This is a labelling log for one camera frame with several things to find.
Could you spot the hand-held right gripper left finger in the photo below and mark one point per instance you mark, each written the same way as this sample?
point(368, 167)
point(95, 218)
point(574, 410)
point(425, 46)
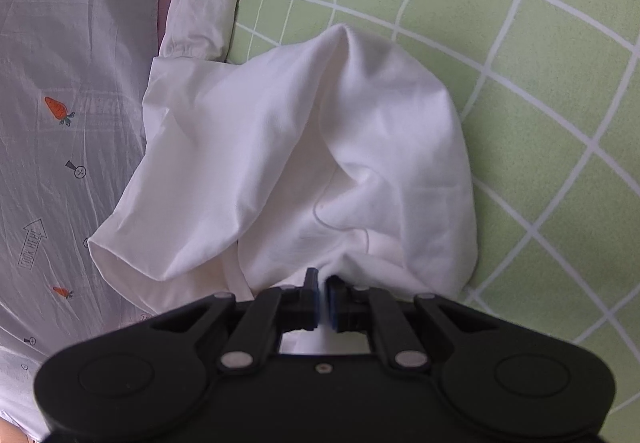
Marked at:
point(314, 305)

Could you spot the white thin garment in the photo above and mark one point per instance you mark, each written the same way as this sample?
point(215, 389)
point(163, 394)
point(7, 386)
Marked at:
point(280, 148)

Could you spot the white carrot print sheet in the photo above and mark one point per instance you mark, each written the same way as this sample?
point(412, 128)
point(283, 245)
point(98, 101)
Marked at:
point(75, 48)

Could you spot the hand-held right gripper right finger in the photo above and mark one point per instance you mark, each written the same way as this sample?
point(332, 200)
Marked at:
point(331, 308)

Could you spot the mauve mattress edge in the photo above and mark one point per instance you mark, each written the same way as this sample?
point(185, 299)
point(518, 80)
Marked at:
point(164, 8)

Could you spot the green grid cutting mat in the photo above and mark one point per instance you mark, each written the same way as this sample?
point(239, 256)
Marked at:
point(550, 98)

